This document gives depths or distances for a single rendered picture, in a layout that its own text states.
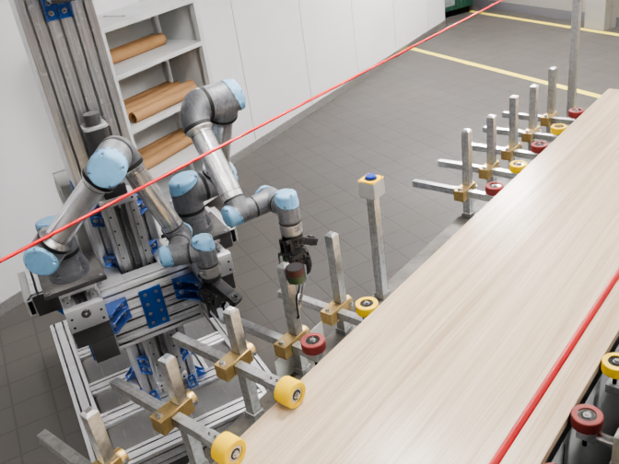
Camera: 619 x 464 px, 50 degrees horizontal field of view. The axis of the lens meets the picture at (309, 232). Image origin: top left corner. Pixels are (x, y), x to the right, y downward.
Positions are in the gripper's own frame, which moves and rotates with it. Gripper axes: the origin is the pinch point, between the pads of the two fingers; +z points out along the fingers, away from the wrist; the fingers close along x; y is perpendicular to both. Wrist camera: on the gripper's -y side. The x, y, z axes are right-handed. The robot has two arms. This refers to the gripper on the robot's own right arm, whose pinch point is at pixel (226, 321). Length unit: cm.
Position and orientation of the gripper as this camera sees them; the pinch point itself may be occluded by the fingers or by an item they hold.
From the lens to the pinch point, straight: 247.5
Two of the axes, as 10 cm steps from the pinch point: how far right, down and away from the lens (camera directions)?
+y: -7.7, -2.1, 6.0
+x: -6.2, 4.5, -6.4
